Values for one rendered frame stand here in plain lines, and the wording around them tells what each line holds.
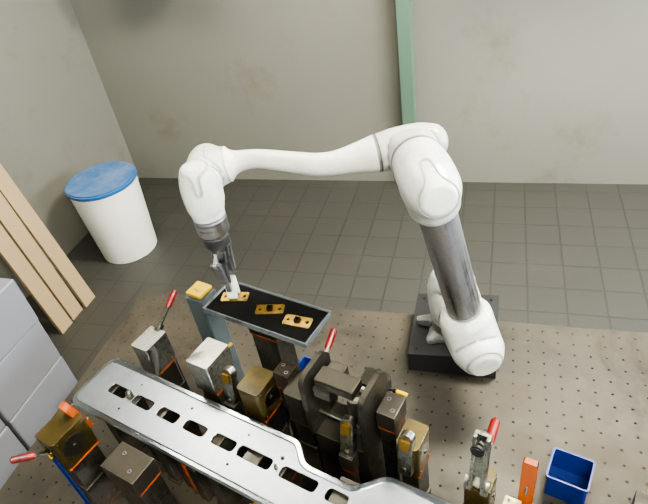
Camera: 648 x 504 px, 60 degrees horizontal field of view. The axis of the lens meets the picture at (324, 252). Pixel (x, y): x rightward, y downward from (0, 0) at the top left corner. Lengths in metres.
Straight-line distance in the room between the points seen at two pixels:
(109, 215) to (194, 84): 1.22
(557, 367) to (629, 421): 0.27
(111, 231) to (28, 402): 1.46
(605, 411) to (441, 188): 1.01
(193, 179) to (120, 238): 2.61
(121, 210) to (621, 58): 3.24
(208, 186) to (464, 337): 0.83
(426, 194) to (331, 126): 3.00
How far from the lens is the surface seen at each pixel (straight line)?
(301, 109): 4.25
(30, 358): 2.91
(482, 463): 1.33
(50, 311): 3.76
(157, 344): 1.86
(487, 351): 1.70
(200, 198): 1.48
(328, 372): 1.43
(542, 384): 2.04
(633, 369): 2.15
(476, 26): 3.84
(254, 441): 1.58
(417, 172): 1.31
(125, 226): 4.00
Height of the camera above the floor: 2.27
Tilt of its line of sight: 37 degrees down
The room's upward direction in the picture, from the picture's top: 10 degrees counter-clockwise
